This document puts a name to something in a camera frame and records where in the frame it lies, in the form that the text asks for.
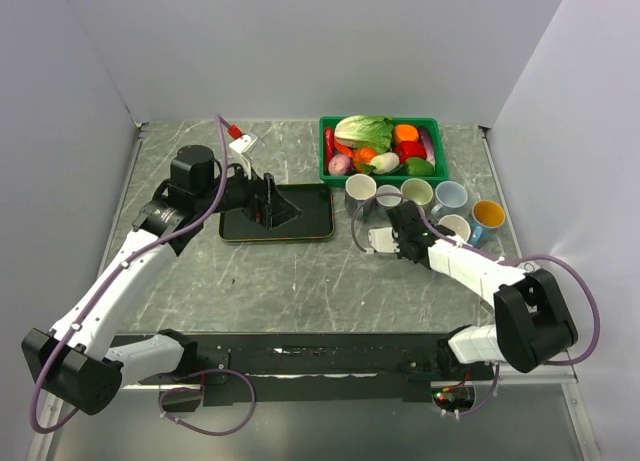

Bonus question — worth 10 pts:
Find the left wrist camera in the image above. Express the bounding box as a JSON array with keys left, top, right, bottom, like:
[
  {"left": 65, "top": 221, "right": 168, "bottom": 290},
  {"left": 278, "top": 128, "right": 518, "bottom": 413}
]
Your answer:
[{"left": 226, "top": 124, "right": 266, "bottom": 180}]

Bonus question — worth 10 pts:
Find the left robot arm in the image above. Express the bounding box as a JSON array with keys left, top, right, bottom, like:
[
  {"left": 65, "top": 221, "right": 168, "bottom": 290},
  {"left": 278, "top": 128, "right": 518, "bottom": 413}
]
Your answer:
[{"left": 21, "top": 145, "right": 302, "bottom": 415}]

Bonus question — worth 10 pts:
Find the black serving tray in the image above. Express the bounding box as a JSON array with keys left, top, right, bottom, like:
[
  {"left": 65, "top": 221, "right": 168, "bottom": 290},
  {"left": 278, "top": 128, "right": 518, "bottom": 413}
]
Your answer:
[{"left": 219, "top": 184, "right": 334, "bottom": 242}]

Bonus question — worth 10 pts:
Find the green toy bell pepper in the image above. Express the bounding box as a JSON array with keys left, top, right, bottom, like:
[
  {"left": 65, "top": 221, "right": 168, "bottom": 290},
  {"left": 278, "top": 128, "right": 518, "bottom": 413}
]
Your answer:
[{"left": 403, "top": 157, "right": 435, "bottom": 177}]

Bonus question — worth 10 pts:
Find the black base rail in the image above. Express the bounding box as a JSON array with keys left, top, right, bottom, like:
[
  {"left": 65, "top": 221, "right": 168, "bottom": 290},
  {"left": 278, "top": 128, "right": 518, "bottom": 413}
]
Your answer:
[{"left": 119, "top": 331, "right": 506, "bottom": 408}]

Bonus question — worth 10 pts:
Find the frosted grey mug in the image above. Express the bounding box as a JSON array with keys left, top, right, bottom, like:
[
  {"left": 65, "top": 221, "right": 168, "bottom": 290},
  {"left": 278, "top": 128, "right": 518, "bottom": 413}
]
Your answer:
[{"left": 431, "top": 181, "right": 469, "bottom": 220}]

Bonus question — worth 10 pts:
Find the small grey-blue mug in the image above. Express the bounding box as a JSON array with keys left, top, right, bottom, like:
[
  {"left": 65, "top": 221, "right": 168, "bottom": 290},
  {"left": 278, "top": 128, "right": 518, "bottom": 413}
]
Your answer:
[{"left": 375, "top": 185, "right": 404, "bottom": 220}]

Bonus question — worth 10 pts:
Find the large grey faceted mug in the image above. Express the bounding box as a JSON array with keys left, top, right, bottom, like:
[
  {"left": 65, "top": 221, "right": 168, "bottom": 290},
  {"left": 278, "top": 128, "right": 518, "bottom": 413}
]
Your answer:
[{"left": 344, "top": 173, "right": 377, "bottom": 219}]

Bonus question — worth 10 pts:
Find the red toy bell pepper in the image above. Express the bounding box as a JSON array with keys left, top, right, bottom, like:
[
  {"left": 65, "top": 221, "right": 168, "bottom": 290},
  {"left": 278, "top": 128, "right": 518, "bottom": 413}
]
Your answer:
[{"left": 394, "top": 141, "right": 427, "bottom": 164}]

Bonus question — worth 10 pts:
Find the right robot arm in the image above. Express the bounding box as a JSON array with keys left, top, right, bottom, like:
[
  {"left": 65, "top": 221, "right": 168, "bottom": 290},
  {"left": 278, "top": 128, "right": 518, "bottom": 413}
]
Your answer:
[{"left": 387, "top": 202, "right": 578, "bottom": 380}]

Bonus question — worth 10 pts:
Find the light green mug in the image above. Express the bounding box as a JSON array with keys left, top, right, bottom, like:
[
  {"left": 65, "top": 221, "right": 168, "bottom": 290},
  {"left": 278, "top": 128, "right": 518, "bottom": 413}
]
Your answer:
[{"left": 400, "top": 178, "right": 434, "bottom": 208}]

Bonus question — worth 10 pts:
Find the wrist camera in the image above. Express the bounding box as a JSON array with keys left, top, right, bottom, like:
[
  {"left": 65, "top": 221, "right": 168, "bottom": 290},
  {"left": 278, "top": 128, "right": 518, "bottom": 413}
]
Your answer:
[
  {"left": 226, "top": 124, "right": 266, "bottom": 180},
  {"left": 365, "top": 226, "right": 400, "bottom": 254}
]

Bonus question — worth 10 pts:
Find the white toy radish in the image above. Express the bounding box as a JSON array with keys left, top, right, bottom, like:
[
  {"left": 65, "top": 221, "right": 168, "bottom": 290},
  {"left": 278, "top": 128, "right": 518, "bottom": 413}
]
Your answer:
[{"left": 369, "top": 152, "right": 400, "bottom": 175}]

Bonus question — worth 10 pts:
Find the small orange toy vegetable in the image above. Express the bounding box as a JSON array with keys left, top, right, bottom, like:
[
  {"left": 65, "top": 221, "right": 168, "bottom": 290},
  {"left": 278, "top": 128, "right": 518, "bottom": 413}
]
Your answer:
[{"left": 353, "top": 147, "right": 377, "bottom": 171}]

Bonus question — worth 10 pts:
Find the blue patterned mug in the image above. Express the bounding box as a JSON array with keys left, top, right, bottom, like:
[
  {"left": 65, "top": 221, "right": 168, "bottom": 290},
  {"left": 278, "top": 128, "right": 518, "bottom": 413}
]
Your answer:
[{"left": 468, "top": 200, "right": 506, "bottom": 247}]

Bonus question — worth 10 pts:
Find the purple toy eggplant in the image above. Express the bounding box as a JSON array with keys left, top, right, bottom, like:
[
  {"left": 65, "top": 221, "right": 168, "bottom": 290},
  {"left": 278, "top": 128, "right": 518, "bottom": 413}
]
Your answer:
[{"left": 418, "top": 126, "right": 436, "bottom": 166}]

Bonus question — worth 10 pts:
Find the orange toy pepper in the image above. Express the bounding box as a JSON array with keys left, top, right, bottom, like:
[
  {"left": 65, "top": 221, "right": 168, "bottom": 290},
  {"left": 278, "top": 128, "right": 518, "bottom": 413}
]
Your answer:
[{"left": 392, "top": 124, "right": 420, "bottom": 145}]

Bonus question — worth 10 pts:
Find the red toy chili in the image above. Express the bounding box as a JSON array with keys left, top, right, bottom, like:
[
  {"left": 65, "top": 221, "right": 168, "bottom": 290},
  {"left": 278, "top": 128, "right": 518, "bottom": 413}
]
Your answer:
[{"left": 324, "top": 127, "right": 335, "bottom": 161}]

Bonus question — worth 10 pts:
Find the aluminium frame rail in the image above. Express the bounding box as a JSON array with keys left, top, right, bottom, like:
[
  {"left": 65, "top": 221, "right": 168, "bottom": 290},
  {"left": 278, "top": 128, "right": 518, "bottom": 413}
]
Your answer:
[{"left": 27, "top": 120, "right": 601, "bottom": 461}]

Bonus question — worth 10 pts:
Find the toy cabbage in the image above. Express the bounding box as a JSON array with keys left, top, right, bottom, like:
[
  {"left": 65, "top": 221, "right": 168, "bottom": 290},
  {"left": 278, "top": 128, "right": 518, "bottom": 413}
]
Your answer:
[{"left": 334, "top": 115, "right": 394, "bottom": 154}]

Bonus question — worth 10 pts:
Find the purple toy onion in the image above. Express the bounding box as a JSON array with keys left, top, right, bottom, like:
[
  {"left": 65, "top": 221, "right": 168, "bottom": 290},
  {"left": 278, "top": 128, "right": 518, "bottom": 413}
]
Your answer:
[{"left": 327, "top": 154, "right": 353, "bottom": 176}]

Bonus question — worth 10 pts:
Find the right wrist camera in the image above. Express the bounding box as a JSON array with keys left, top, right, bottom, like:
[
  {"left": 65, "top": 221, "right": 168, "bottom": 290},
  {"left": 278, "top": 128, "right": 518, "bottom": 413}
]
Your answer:
[{"left": 365, "top": 226, "right": 400, "bottom": 254}]

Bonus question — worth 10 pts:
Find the light blue faceted mug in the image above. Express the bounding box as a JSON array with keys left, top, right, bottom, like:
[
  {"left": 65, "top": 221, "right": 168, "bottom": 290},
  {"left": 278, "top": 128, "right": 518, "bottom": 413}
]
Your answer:
[{"left": 438, "top": 214, "right": 471, "bottom": 242}]

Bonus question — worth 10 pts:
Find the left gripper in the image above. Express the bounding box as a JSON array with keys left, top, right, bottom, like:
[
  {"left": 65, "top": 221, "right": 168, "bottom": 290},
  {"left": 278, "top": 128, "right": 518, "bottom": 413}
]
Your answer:
[{"left": 196, "top": 155, "right": 302, "bottom": 229}]

